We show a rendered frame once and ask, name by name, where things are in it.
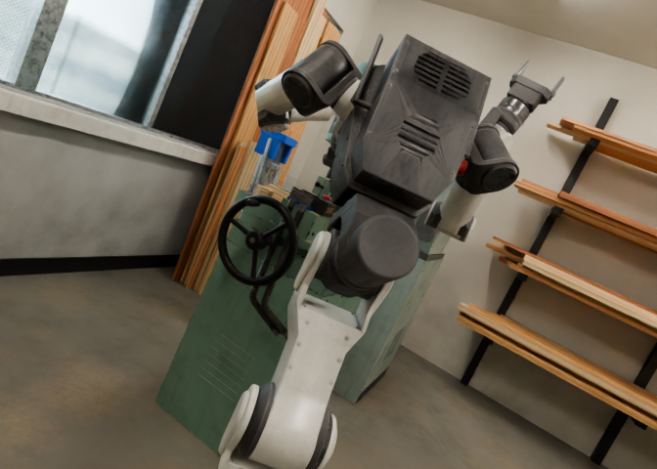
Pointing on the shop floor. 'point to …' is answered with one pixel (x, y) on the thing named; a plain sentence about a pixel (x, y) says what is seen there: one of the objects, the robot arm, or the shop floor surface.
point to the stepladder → (272, 144)
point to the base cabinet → (228, 348)
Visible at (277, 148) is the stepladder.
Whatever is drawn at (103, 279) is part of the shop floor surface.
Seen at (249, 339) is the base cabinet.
